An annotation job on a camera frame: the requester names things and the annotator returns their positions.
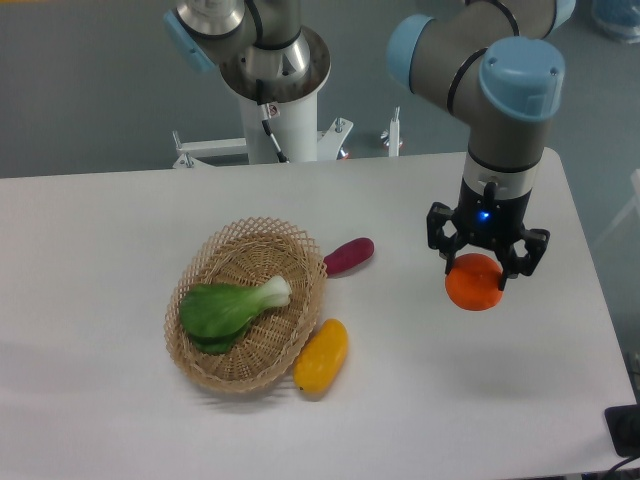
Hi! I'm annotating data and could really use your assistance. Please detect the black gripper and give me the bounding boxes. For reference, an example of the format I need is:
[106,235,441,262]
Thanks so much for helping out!
[426,160,550,291]

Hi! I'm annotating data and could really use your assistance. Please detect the orange fruit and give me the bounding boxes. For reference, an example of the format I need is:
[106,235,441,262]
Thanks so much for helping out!
[445,253,503,311]

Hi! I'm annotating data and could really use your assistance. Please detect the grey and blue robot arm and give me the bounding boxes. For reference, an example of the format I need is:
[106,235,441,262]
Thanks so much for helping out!
[163,1,575,280]

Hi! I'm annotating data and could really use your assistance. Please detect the purple sweet potato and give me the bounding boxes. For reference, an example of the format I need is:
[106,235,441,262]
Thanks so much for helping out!
[324,237,375,277]

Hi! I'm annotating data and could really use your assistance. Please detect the black device at table edge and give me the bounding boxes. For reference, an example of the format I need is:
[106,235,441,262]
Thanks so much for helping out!
[604,405,639,457]

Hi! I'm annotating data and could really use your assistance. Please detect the woven wicker basket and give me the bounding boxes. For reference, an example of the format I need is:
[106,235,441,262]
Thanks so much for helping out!
[164,217,327,393]

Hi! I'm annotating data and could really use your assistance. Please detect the blue object top right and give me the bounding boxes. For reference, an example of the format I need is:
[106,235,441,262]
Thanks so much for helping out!
[591,0,639,44]

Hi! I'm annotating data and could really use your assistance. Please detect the green bok choy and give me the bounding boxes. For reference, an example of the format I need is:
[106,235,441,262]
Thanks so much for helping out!
[179,276,292,354]

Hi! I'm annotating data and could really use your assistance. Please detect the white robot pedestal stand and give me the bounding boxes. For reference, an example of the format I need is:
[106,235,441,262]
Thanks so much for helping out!
[173,27,354,168]

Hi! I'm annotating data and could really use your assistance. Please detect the black cable on pedestal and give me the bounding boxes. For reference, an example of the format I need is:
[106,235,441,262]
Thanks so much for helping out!
[255,78,291,164]

